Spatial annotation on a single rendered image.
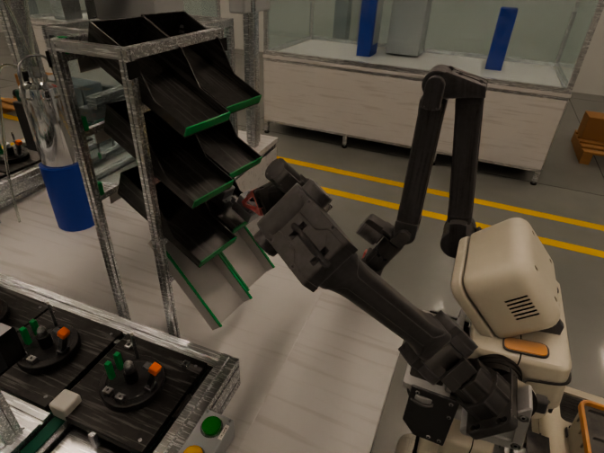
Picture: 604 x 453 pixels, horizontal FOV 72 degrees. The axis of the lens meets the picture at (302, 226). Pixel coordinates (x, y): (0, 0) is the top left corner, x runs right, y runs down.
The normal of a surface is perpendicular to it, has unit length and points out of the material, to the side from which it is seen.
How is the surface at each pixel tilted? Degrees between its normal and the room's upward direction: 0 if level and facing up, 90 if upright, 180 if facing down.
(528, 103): 90
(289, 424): 0
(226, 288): 45
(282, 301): 0
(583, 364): 0
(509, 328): 90
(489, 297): 90
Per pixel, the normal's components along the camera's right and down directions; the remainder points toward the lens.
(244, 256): 0.63, -0.37
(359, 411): 0.04, -0.84
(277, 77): -0.40, 0.48
